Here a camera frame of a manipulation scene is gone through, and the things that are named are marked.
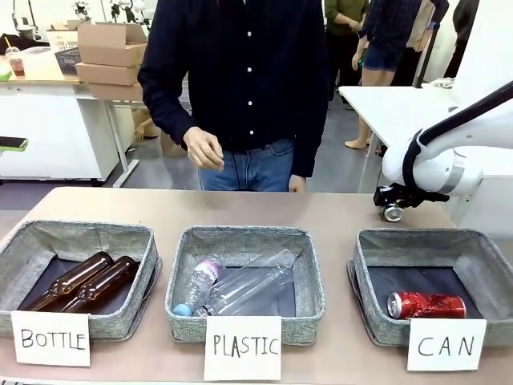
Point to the small plastic bottle pink label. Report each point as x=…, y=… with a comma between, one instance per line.
x=200, y=286

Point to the person right hand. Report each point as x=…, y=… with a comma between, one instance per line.
x=202, y=148

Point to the person left hand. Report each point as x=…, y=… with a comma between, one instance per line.
x=297, y=184

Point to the large clear plastic bottle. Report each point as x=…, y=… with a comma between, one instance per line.
x=248, y=280

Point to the flat closed cardboard box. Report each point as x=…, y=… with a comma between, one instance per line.
x=108, y=73
x=116, y=91

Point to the white table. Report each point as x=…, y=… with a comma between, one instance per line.
x=384, y=104

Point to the white paper BOTTLE label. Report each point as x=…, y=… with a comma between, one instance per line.
x=50, y=339

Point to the background person green shirt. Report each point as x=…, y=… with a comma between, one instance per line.
x=344, y=40

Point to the brown glass bottle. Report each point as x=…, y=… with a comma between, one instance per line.
x=100, y=284
x=68, y=284

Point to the open cardboard box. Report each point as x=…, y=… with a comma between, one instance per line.
x=112, y=42

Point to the black pole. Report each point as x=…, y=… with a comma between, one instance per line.
x=426, y=48

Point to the grey fabric plastic basket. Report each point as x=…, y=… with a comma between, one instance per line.
x=180, y=321

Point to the person right forearm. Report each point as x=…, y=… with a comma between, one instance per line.
x=164, y=108

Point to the white plastic crate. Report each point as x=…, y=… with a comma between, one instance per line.
x=64, y=40

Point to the background person in shorts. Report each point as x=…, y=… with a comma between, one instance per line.
x=384, y=40

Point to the grey fabric bottle basket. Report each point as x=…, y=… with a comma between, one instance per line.
x=116, y=321

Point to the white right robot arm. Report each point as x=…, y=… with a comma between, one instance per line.
x=437, y=156

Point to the white paper CAN label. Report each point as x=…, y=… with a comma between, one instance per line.
x=445, y=345

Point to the background person in black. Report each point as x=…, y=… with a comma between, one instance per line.
x=461, y=36

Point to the wooden top desk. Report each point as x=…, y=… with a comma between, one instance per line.
x=44, y=78

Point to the white paper PLASTIC label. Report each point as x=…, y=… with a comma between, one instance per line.
x=242, y=347

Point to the grey fabric can basket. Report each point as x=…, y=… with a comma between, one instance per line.
x=368, y=305

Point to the black green flat device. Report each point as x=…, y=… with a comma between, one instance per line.
x=12, y=143

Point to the crushed red soda can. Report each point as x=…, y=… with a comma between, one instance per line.
x=429, y=305

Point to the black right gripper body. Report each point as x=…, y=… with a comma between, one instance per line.
x=394, y=194

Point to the iced drink plastic cup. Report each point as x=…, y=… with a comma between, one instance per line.
x=16, y=64

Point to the black mesh basket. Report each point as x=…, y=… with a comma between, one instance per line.
x=68, y=60

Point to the person in dark shirt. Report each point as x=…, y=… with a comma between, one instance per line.
x=256, y=80

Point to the person left forearm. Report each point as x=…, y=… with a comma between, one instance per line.
x=310, y=148

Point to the silver soda can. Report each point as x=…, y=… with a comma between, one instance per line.
x=394, y=213

